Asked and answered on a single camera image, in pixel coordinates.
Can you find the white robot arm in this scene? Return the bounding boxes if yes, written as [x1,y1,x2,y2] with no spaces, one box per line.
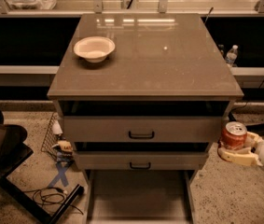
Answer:
[217,132,264,171]

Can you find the grey top drawer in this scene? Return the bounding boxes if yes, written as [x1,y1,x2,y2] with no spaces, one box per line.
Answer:
[61,116,222,143]

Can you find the grey drawer cabinet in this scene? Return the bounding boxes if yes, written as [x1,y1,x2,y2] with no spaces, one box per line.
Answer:
[47,12,244,224]

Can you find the wire mesh basket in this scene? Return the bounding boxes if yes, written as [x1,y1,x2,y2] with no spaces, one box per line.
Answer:
[41,113,58,160]

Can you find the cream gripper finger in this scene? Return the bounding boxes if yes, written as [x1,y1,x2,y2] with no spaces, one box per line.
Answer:
[217,147,261,166]
[245,132,262,145]

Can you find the grey open bottom drawer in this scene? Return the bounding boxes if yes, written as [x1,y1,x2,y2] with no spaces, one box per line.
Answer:
[83,171,196,224]

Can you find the black cable on floor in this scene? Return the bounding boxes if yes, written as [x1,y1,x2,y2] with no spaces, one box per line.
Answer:
[23,186,85,216]

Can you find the black table left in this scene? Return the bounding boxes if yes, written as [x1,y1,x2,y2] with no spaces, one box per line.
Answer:
[0,148,85,224]

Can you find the white paper bowl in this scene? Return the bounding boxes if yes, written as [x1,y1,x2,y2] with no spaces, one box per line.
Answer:
[74,36,116,63]

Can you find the clear water bottle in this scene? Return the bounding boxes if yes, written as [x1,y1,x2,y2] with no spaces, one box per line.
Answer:
[225,45,238,67]

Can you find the red coke can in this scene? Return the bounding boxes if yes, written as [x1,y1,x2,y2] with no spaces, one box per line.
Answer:
[220,121,247,150]

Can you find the grey middle drawer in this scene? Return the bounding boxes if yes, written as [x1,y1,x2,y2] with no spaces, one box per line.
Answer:
[74,151,208,170]

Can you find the blue tape cross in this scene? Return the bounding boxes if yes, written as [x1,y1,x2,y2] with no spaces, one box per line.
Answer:
[48,162,72,188]

